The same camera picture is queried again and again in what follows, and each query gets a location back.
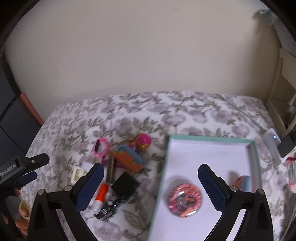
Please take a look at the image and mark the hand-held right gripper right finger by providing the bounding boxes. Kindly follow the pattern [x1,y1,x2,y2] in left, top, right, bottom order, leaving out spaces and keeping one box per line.
[198,164,275,241]

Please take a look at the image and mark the black cube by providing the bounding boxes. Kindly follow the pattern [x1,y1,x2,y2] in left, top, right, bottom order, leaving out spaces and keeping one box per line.
[111,171,140,201]

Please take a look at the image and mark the black rectangular item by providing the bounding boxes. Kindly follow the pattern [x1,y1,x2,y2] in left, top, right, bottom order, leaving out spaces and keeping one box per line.
[277,136,296,158]

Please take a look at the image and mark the orange white tube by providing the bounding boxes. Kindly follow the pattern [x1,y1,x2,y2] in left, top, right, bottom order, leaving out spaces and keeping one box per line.
[91,183,109,209]

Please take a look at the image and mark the floral printed blanket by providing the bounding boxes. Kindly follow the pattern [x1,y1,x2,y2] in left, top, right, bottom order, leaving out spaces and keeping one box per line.
[25,91,296,241]

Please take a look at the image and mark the cream shelf unit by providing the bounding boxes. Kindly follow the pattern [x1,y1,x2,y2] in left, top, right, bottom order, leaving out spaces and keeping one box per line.
[265,47,296,137]

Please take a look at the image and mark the person's left hand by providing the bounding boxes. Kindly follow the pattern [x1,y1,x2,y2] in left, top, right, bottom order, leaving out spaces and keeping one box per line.
[1,195,32,237]

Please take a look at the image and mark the pink wrist watch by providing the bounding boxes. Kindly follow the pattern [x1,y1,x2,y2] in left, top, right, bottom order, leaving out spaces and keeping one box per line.
[92,137,110,159]

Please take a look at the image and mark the pink orange toy figure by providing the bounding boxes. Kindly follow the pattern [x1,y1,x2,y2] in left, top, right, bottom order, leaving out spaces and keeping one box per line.
[128,133,152,151]

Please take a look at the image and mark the teal cardboard box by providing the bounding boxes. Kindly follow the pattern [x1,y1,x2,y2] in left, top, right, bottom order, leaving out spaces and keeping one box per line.
[147,134,263,241]

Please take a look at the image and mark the gold patterned small box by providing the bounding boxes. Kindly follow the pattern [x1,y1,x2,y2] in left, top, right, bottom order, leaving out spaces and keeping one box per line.
[106,152,116,183]

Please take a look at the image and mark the teal grey cloth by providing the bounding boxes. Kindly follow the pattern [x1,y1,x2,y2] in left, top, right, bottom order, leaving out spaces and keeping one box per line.
[252,9,295,54]

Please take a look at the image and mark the white rectangular device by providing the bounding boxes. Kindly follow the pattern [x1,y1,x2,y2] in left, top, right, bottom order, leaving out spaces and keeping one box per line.
[262,128,286,165]

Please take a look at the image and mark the salmon pink board edge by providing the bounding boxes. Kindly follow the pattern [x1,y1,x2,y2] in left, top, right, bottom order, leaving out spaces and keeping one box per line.
[20,92,45,124]

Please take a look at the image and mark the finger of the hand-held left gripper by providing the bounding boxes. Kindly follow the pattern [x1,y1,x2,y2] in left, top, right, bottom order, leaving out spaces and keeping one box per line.
[14,171,38,187]
[20,153,50,171]

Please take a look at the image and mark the cream square block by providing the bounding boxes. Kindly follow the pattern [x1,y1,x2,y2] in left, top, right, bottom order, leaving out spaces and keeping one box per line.
[72,167,87,184]

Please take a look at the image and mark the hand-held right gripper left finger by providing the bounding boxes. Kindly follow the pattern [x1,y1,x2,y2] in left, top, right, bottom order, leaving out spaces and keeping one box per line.
[28,163,104,241]

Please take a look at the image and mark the small orange blue item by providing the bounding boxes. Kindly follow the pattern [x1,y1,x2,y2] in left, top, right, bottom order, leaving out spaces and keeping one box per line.
[231,175,250,192]

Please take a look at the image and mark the clear plastic bottle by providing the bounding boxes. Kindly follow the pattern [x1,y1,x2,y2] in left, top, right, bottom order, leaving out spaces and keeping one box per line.
[287,158,296,189]

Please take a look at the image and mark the pink round glitter globe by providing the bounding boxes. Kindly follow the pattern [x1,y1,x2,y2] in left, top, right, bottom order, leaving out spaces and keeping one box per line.
[167,182,202,218]

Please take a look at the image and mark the orange blue plastic toy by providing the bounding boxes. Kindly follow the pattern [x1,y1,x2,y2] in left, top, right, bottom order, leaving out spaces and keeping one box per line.
[114,145,146,173]

